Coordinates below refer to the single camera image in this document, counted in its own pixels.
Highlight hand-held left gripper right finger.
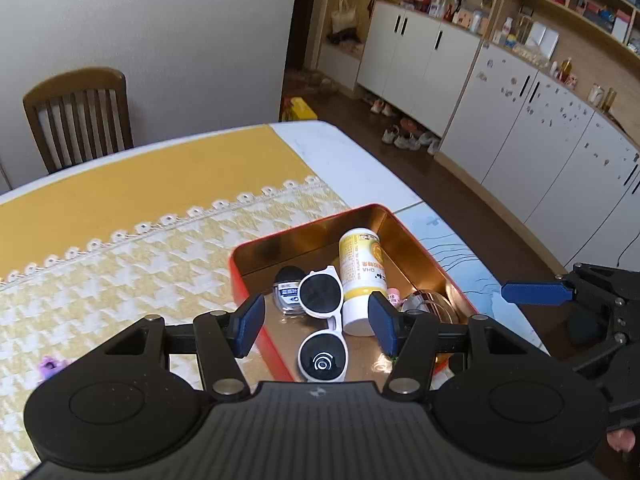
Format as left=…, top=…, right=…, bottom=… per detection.
left=368, top=291, right=543, bottom=404

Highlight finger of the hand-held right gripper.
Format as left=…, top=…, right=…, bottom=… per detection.
left=501, top=262, right=640, bottom=333
left=572, top=332, right=632, bottom=377

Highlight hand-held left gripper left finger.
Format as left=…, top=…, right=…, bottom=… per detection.
left=102, top=294, right=266, bottom=402

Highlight black and silver gadget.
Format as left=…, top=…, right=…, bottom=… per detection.
left=273, top=266, right=306, bottom=317

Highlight round metal tin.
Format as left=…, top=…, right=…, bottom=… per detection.
left=402, top=290, right=459, bottom=326

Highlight yellow plastic bottle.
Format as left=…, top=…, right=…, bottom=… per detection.
left=338, top=228, right=390, bottom=337

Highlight red tin box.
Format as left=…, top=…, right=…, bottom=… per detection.
left=229, top=203, right=483, bottom=383

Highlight white sunglasses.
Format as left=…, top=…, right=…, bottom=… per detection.
left=297, top=265, right=349, bottom=381

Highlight person's right hand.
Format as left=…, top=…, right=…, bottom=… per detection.
left=606, top=429, right=637, bottom=455

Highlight yellow houndstooth table runner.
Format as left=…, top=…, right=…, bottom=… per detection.
left=0, top=125, right=352, bottom=467

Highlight white cabinet with stickers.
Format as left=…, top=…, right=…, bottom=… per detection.
left=435, top=40, right=640, bottom=272

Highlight row of shoes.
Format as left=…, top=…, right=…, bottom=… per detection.
left=369, top=96, right=444, bottom=157

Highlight small purple toy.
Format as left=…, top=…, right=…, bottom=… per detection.
left=39, top=356, right=69, bottom=380

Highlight yellow box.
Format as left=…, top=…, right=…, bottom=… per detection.
left=281, top=96, right=319, bottom=122

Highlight white base cabinet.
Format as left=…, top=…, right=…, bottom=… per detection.
left=356, top=0, right=484, bottom=139

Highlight white entry bench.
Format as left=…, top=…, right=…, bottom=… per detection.
left=317, top=35, right=364, bottom=92

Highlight wooden chair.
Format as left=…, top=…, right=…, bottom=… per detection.
left=22, top=66, right=135, bottom=176

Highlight wooden open shelf unit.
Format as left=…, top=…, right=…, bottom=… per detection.
left=482, top=0, right=640, bottom=132

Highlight white tote bag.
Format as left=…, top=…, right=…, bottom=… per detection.
left=330, top=0, right=359, bottom=36

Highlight dark door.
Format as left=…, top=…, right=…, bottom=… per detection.
left=287, top=0, right=324, bottom=77

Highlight black cable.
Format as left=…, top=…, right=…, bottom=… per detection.
left=617, top=239, right=640, bottom=269

